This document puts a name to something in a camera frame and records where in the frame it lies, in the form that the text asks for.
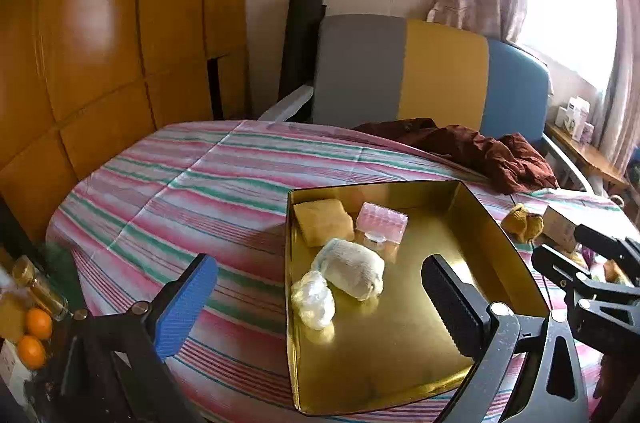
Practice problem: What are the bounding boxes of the gold tin tray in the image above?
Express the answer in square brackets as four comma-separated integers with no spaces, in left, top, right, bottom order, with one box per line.
[285,180,551,416]

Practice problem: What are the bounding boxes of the maroon cloth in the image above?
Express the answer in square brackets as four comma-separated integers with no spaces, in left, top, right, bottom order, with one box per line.
[352,118,560,195]

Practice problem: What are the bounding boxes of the pink plastic box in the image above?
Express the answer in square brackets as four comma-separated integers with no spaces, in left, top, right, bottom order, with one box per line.
[355,202,408,254]

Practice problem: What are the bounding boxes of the white carton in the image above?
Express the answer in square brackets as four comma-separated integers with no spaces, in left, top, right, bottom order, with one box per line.
[555,96,591,141]

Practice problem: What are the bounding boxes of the white rolled cloth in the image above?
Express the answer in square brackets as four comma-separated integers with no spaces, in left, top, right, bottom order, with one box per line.
[311,238,386,301]

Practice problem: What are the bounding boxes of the grey yellow blue chair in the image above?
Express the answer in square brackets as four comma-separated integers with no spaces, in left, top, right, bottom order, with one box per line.
[257,14,601,194]

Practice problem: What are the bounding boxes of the clear plastic bag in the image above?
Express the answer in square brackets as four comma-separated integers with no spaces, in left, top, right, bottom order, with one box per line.
[290,270,336,331]

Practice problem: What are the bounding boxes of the beige cardboard box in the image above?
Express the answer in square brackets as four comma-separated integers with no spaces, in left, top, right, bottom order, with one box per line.
[542,206,581,251]

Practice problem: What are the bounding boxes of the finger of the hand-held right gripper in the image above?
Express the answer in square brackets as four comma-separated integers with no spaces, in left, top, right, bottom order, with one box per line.
[574,224,640,276]
[531,245,603,300]

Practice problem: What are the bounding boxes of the striped tablecloth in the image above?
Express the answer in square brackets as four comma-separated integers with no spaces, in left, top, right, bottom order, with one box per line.
[45,119,640,423]

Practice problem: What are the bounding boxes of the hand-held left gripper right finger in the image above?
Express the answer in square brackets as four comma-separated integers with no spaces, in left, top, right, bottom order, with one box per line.
[422,254,591,423]

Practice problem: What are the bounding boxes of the orange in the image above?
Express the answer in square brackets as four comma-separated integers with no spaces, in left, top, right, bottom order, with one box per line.
[17,335,47,370]
[26,308,53,339]

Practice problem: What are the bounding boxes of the black rolled mat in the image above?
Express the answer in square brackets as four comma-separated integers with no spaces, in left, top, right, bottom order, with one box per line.
[278,0,327,121]

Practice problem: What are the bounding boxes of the wooden wardrobe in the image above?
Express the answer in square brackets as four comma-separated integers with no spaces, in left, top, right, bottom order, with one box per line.
[0,0,251,244]

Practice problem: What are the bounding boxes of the yellow folded towel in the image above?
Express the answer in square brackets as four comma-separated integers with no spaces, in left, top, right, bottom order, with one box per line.
[292,198,356,248]

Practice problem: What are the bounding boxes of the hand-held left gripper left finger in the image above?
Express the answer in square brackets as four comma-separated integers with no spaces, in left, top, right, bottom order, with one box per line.
[30,253,219,423]

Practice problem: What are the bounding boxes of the pink curtain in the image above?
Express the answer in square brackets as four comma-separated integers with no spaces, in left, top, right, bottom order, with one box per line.
[595,0,640,176]

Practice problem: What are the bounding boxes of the glass bottle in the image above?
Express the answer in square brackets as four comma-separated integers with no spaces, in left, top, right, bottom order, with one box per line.
[12,255,68,321]

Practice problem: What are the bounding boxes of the wooden side table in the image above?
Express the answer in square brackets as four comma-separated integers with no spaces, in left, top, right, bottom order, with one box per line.
[545,120,631,194]

